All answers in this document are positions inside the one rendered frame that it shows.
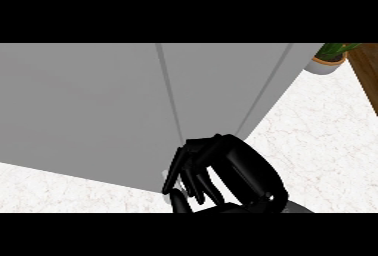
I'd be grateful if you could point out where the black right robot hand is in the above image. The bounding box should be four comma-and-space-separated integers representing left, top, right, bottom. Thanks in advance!
161, 133, 291, 214

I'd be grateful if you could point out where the grey cabinet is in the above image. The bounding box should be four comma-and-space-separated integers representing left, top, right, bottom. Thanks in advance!
155, 43, 326, 142

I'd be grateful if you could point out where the grey cabinet door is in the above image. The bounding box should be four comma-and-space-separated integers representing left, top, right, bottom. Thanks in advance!
0, 43, 184, 194

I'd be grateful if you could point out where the green plant in white pot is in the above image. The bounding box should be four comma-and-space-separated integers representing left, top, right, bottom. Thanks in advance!
303, 43, 365, 76

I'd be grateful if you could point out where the brown wooden furniture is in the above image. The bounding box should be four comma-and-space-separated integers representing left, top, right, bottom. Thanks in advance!
345, 43, 378, 117

